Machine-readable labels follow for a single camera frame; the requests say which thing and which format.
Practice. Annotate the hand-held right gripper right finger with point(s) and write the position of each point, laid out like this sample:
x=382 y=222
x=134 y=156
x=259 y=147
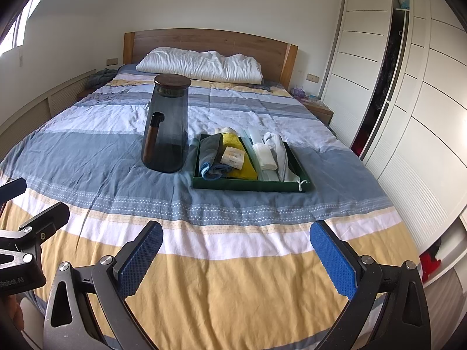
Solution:
x=334 y=262

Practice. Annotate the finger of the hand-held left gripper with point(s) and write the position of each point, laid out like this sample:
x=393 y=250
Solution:
x=12 y=189
x=47 y=220

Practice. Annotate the dark cloth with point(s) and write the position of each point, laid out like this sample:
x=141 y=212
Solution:
x=104 y=76

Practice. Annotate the yellow towel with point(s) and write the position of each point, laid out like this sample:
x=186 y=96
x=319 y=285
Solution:
x=248 y=169

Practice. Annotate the window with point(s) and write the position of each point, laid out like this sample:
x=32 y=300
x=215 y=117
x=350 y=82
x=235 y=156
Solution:
x=16 y=25

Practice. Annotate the small purple container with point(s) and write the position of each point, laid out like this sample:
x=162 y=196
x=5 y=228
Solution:
x=298 y=91

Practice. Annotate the green tray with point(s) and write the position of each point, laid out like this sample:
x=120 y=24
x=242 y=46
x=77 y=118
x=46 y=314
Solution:
x=251 y=186

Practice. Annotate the wooden headboard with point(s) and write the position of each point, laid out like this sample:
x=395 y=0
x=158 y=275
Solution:
x=211 y=40

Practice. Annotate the white pillow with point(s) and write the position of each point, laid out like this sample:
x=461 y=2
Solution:
x=197 y=63

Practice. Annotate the smoky glass pitcher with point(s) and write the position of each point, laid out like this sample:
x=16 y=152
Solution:
x=171 y=135

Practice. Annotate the white wardrobe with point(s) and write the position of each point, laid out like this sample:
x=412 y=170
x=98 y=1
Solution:
x=430 y=116

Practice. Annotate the clear face mask packet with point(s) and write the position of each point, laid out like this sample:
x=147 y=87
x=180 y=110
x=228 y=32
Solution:
x=266 y=175

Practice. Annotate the red cloth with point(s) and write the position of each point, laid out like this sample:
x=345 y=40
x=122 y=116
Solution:
x=430 y=262

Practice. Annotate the wooden nightstand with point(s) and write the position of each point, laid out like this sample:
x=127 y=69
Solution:
x=321 y=111

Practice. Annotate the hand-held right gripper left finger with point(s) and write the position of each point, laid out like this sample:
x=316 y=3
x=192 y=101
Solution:
x=140 y=259

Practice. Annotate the wall socket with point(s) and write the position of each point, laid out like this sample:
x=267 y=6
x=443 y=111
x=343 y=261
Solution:
x=312 y=77
x=112 y=61

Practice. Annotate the dark grey fluffy towel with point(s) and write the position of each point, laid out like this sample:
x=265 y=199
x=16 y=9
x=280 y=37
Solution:
x=211 y=153

